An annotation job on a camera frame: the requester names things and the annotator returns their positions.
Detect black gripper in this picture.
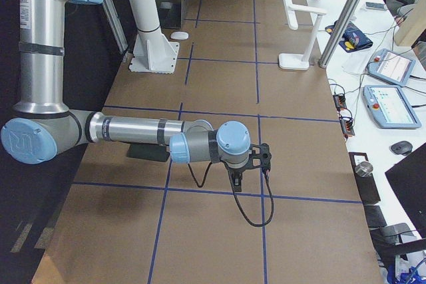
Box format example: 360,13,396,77
223,143,272,192

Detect grey laptop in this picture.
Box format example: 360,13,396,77
158,0,188,30

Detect white computer mouse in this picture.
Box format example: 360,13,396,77
170,31,189,41

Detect black mouse pad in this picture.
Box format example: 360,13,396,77
126,144,170,162

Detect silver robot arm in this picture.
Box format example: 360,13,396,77
1,0,272,192

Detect black desk mouse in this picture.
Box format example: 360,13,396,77
389,140,413,156

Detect silver metal cylinder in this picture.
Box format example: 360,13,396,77
354,161,373,178

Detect near teach pendant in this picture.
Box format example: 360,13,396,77
362,85,421,129

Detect teach pendant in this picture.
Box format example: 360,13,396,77
367,49,415,87
362,85,421,129

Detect blue patterned pouch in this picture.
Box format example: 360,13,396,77
339,23,373,53

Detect far teach pendant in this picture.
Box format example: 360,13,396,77
367,49,415,87

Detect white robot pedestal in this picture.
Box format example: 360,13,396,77
129,0,180,74

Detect aluminium frame post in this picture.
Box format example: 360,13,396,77
318,0,360,69

